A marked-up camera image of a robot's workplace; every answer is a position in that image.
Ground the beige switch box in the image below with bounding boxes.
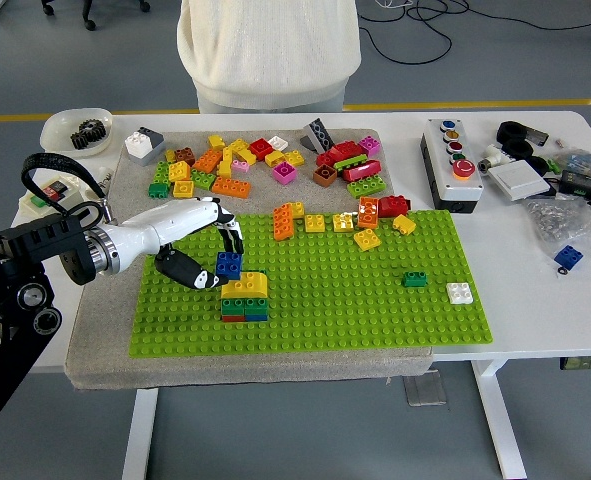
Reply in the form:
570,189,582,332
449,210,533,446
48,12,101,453
18,174,99,219

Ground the person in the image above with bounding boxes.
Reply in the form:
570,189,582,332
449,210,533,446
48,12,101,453
176,0,363,115

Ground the lime long brick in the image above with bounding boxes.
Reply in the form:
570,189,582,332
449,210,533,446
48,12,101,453
346,175,390,200
152,161,174,187

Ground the clear bag of screws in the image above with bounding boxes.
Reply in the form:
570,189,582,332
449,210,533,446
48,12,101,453
522,197,591,251

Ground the white switch plate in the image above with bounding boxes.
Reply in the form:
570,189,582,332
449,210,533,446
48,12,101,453
487,160,552,202

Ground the blue square brick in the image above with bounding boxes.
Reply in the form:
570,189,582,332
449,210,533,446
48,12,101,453
553,244,585,269
215,251,244,280

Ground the orange long brick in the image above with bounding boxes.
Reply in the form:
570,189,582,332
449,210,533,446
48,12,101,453
273,202,296,242
209,176,252,200
357,196,380,230

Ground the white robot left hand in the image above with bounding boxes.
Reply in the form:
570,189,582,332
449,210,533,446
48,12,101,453
108,196,245,291

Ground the black floor cable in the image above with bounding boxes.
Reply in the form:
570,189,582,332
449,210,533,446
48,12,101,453
359,0,591,66

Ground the green studded baseplate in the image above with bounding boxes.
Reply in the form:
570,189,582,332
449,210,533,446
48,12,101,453
127,209,494,359

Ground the white square brick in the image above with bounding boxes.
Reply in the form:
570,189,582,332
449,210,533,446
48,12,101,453
123,129,152,159
445,282,475,306

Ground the yellow curved brick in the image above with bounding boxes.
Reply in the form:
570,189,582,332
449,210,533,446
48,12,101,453
220,271,270,300

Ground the large red brick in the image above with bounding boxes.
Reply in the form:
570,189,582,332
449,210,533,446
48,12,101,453
315,141,364,169

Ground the yellow narrow brick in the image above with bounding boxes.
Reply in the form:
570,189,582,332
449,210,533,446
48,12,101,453
217,147,235,179

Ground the black office chair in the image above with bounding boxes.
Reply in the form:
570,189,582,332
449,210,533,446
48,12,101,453
39,0,152,32

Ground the red long brick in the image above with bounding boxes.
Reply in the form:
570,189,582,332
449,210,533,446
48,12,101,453
340,159,382,184

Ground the grey button control box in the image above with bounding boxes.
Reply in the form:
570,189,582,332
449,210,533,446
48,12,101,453
419,118,485,214

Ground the white plastic tube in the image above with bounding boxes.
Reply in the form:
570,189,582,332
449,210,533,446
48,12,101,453
94,166,115,194

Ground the grey black block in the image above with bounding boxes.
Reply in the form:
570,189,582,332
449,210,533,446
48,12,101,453
524,124,550,147

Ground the white pipe fitting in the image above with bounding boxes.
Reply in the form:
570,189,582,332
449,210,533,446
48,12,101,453
477,144,516,174

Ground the clear bag of parts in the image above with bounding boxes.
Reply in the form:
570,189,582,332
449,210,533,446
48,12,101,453
549,147,591,181

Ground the grey-brown mat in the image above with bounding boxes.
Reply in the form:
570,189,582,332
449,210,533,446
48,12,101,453
64,128,436,392

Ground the grey patterned sloped brick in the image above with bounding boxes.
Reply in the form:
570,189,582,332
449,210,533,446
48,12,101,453
300,118,336,154

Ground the white bowl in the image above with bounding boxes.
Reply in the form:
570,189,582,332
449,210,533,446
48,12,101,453
39,107,115,160

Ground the black power adapter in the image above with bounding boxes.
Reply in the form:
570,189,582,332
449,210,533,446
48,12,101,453
557,169,591,206

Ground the white table leg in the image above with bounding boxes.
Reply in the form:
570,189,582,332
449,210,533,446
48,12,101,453
122,388,159,480
472,359,529,480

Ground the brown square brick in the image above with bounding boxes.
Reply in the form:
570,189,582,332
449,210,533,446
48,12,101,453
312,163,338,189

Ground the magenta square brick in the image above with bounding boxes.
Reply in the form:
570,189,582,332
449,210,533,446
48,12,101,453
273,162,300,186

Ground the lime flat brick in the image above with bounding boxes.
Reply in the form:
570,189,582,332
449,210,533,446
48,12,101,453
332,154,369,171

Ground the red square brick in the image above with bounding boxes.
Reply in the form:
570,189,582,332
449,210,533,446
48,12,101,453
248,138,275,162

